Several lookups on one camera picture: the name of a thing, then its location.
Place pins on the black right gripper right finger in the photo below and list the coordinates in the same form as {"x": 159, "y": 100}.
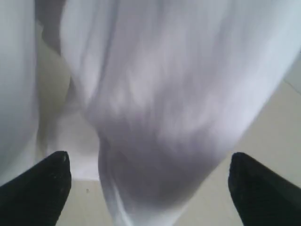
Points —
{"x": 261, "y": 196}

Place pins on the white t-shirt with red print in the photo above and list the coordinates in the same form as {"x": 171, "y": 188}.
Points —
{"x": 160, "y": 92}

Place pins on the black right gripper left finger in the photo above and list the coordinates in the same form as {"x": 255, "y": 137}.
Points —
{"x": 37, "y": 197}

